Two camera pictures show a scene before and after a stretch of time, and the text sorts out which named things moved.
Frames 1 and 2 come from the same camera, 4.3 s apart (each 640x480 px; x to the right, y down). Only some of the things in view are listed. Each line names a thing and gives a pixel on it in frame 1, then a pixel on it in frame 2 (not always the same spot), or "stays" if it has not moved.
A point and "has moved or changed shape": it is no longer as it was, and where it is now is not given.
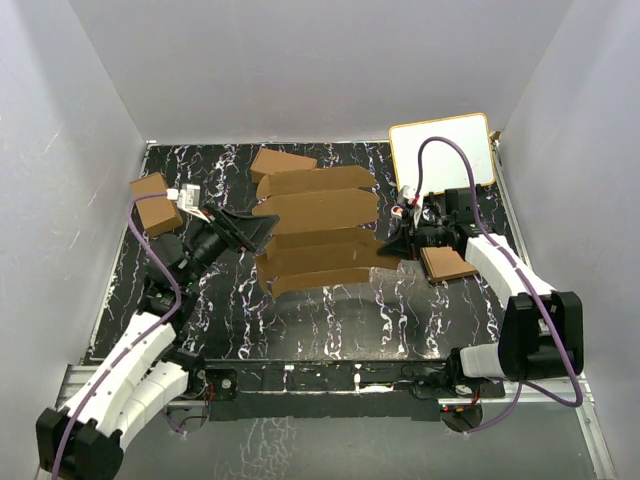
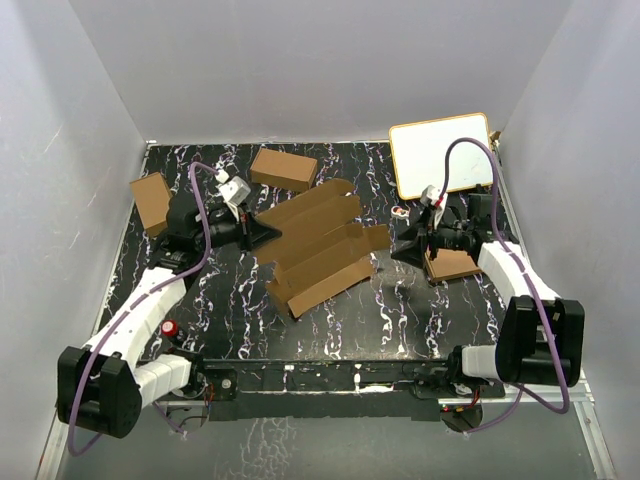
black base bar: (321, 390) stays
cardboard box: (325, 232) has moved or changed shape
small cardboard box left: (160, 215) stays
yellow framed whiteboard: (442, 167) stays
